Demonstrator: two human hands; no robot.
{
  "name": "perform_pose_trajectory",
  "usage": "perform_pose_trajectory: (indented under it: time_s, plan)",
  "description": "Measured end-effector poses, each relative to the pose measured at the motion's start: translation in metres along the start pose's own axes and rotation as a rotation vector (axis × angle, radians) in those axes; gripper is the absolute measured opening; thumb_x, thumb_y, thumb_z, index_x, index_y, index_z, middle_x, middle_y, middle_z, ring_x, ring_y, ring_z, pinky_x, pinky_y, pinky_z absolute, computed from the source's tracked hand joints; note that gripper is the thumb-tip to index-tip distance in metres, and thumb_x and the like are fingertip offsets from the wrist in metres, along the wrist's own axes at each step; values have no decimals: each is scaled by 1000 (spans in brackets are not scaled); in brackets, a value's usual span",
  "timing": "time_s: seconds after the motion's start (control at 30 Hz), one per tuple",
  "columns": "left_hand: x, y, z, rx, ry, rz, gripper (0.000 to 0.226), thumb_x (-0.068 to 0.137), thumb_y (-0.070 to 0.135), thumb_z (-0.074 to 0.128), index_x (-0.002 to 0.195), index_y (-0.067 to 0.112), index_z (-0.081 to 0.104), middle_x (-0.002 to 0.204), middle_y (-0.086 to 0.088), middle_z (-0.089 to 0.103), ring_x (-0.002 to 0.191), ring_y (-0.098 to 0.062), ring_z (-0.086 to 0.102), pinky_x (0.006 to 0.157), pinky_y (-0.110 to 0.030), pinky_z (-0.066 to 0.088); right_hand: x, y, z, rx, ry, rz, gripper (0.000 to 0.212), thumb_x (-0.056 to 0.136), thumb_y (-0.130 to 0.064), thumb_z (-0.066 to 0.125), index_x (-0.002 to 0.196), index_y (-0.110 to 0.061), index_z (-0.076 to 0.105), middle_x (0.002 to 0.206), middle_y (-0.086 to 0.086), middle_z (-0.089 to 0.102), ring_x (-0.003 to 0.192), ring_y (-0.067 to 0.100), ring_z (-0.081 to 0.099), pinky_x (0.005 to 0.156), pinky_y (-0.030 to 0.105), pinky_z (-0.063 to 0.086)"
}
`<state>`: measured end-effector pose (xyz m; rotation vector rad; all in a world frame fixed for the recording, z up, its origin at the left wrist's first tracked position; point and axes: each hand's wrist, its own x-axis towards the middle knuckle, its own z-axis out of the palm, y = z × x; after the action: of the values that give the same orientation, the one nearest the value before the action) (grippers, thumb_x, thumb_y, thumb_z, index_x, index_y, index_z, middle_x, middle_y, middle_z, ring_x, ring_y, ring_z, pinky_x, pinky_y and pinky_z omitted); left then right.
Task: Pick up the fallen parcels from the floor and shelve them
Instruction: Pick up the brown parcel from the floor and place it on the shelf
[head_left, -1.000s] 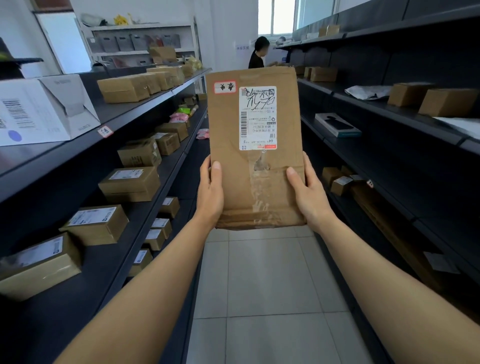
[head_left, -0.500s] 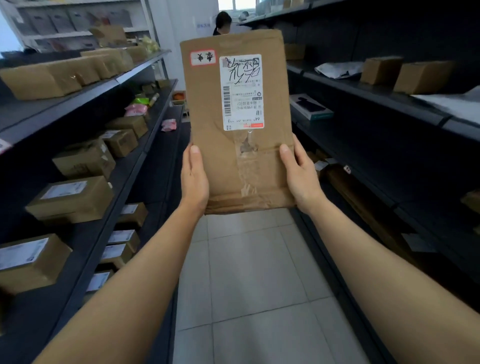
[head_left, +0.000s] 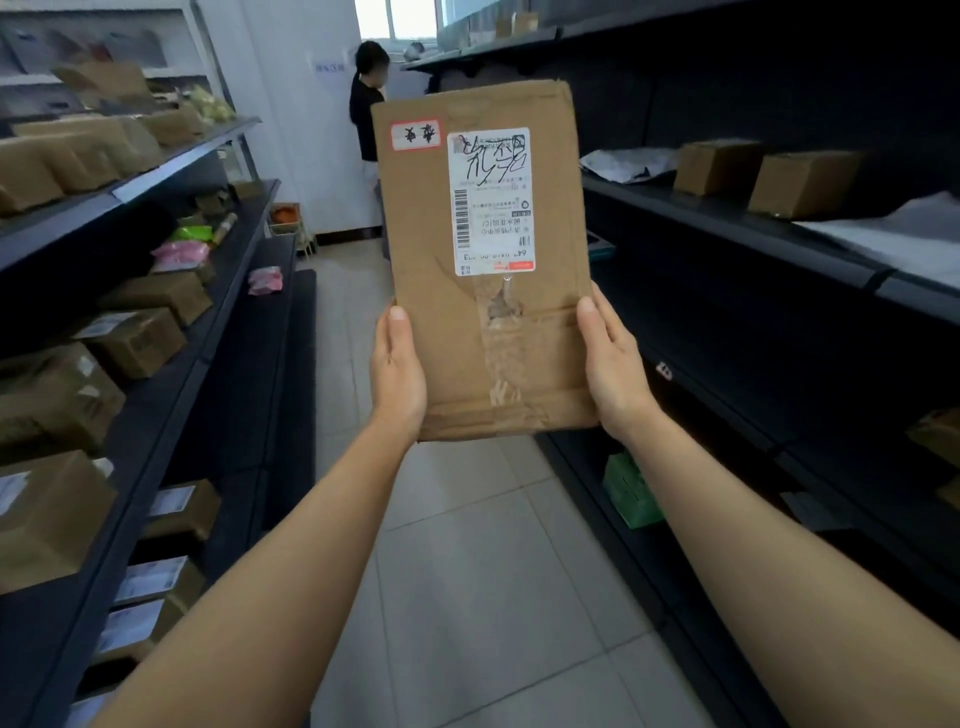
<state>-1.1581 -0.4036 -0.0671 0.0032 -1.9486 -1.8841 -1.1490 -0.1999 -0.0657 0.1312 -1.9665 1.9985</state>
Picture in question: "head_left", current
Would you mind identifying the dark metal shelving unit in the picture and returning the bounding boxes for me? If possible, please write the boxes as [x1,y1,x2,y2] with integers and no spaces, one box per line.
[401,0,960,728]
[0,0,318,728]

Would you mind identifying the crumpled white plastic bag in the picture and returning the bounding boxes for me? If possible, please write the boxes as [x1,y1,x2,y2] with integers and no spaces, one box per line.
[579,147,681,186]

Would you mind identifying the large white plastic mailer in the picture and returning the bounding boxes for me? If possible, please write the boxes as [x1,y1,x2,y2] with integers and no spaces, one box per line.
[793,191,960,288]

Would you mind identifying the green box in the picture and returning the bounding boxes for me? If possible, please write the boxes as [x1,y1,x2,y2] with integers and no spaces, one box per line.
[603,451,666,531]

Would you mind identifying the crumpled cardboard box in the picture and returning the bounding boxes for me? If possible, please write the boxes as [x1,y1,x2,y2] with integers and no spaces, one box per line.
[0,342,126,468]

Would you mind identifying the person's left forearm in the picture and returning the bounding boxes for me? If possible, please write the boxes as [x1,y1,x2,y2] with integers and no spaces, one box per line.
[90,420,419,728]

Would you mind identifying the person's left hand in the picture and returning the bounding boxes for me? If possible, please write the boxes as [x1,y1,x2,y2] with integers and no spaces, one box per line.
[368,303,428,450]

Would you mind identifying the cardboard parcel white label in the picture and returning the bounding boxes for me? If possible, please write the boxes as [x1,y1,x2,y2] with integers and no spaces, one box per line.
[369,77,602,444]

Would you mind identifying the plain cardboard box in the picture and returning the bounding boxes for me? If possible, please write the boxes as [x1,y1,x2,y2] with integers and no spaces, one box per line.
[747,150,865,221]
[672,138,768,198]

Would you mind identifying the small cardboard box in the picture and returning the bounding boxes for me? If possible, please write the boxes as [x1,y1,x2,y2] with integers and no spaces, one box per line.
[99,270,214,326]

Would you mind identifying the large cardboard box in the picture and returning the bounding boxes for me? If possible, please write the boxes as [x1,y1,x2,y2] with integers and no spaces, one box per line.
[0,450,120,596]

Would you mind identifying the flat box with white label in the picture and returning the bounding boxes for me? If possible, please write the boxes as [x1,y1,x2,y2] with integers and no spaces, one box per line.
[93,597,186,664]
[141,479,223,543]
[112,555,205,610]

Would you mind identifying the row of brown paper parcels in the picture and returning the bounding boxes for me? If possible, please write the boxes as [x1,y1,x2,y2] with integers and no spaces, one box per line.
[0,60,207,217]

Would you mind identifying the window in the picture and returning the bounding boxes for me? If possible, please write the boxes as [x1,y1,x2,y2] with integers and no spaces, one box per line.
[354,0,441,43]

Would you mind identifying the person's right hand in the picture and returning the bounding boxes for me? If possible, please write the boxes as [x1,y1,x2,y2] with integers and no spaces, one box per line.
[576,283,666,444]

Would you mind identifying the person's right forearm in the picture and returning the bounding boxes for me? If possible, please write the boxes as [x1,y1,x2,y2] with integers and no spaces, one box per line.
[600,408,960,728]

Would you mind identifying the yellow-green plastic bag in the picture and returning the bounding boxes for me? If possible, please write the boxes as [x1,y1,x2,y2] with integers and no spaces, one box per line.
[186,84,238,126]

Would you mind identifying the cardboard box with white label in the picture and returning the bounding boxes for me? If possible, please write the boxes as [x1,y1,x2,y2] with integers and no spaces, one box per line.
[73,307,188,381]

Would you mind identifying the grey plastic mailer bags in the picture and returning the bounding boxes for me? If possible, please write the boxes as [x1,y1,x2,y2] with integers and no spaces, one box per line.
[0,21,168,76]

